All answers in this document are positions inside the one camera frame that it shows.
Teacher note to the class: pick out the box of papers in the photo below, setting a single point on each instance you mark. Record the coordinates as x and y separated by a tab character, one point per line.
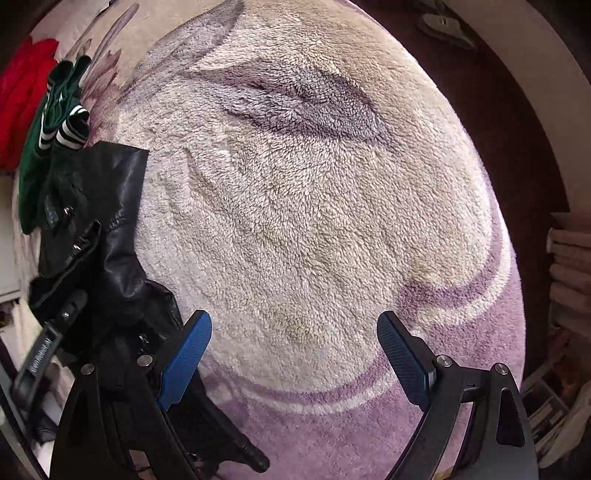
551	410

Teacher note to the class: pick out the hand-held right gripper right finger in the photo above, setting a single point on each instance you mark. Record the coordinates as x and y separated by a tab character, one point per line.
404	362

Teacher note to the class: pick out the green jacket with striped cuffs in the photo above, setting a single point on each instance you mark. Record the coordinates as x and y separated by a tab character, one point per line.
34	157

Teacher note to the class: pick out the stack of folded beige towels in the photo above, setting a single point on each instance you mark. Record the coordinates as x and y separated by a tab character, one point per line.
570	272

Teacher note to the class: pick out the black leather jacket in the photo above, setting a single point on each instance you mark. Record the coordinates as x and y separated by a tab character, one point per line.
113	240

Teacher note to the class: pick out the red fleece garment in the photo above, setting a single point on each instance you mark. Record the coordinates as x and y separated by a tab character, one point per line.
18	101

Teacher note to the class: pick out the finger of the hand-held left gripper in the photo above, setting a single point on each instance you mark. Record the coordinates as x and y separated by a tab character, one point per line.
70	308

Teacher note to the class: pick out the white slipper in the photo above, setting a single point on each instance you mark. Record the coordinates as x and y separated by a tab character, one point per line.
445	30

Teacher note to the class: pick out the cream and purple fleece blanket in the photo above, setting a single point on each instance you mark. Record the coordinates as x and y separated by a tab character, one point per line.
314	207

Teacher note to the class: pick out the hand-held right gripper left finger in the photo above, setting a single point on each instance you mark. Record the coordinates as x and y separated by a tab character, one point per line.
184	362

